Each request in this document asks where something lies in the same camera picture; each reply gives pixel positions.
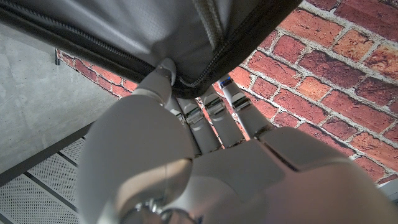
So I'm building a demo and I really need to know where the black backpack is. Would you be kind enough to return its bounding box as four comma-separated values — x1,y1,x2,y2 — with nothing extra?
0,0,302,100

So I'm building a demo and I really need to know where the red brick printed backdrop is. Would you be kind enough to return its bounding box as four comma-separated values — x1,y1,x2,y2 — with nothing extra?
57,0,398,184

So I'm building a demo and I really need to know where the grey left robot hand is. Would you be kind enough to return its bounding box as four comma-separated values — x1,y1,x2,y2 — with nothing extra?
76,57,398,224

